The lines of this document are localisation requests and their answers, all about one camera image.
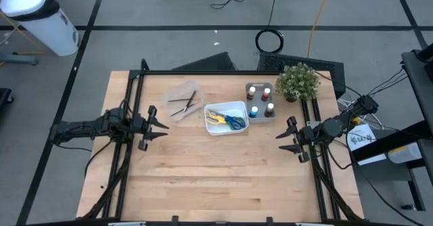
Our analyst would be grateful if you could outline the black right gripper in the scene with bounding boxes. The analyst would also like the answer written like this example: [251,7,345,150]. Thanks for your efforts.
[275,115,321,164]

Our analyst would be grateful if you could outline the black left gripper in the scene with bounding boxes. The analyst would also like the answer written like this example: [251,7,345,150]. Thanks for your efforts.
[129,105,170,152]

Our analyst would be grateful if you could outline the blue handled scissors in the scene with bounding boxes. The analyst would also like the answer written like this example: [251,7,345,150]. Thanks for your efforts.
[209,110,247,131]

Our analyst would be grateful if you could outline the yellow handled scissors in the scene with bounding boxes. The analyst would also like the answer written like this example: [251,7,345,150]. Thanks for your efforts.
[205,109,231,125]

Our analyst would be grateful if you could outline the clear plastic bin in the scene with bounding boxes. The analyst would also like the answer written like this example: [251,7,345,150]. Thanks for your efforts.
[160,80,206,122]

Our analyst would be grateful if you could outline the grey plastic bin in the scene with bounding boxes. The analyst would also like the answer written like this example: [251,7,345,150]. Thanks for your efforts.
[244,81,277,124]

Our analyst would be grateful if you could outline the small potted green plant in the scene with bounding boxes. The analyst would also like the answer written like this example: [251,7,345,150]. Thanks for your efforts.
[275,62,321,104]

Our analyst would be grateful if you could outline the white plastic bin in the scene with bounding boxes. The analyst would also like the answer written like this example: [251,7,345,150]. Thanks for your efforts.
[203,100,250,137]

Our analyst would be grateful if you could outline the white paper sheet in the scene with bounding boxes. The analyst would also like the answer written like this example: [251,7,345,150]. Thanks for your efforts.
[344,122,378,152]

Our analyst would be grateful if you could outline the black perforated panel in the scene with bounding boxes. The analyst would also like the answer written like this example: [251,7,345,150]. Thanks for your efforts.
[256,51,346,100]

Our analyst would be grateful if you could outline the black angled panel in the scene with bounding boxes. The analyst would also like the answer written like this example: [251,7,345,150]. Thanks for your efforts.
[171,51,238,72]

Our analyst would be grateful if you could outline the translucent plastic container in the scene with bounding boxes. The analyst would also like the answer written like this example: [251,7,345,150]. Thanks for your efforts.
[387,141,424,165]

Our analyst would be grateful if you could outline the black side desk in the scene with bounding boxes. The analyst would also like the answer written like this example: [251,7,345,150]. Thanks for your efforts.
[350,43,433,213]

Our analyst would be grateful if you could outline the grey furniture base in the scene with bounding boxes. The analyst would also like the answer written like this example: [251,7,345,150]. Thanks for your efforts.
[0,51,40,67]

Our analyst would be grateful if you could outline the black caster wheel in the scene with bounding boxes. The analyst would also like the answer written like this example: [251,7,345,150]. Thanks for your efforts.
[0,87,15,106]

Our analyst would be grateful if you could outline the white trash can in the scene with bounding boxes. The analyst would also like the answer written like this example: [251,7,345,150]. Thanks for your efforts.
[0,0,81,58]

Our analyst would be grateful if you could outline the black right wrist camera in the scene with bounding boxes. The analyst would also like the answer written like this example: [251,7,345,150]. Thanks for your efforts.
[299,127,317,145]

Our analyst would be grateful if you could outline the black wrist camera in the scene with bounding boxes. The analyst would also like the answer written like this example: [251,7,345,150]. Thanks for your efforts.
[131,117,147,136]
[299,127,317,145]

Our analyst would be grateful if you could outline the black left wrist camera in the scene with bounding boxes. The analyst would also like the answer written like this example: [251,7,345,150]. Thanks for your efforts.
[131,117,147,136]

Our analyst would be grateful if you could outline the black left camera cable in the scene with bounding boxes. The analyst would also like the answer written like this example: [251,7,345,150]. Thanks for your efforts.
[119,98,132,114]

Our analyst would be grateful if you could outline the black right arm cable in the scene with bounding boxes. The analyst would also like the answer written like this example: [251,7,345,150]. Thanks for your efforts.
[325,141,355,171]

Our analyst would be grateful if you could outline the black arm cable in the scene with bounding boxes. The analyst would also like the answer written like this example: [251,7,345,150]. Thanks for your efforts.
[53,139,114,179]
[325,141,355,171]

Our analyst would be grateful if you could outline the white cable bundle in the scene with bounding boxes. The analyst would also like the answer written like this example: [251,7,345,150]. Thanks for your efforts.
[337,98,386,131]

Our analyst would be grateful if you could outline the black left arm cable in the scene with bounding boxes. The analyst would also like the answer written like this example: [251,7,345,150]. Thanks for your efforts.
[53,139,114,179]

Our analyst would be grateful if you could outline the black metal table frame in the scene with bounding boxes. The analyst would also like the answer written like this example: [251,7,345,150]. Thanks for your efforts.
[80,58,365,226]

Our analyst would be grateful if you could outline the coiled black cable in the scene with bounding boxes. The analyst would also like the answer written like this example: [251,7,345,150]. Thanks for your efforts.
[254,28,286,55]

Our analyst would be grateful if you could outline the black cable bundle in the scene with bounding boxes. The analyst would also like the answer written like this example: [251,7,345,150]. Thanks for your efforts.
[317,66,409,100]

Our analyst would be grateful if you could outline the yellow hanging cable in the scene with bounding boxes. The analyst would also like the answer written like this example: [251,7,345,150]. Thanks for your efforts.
[306,0,334,60]

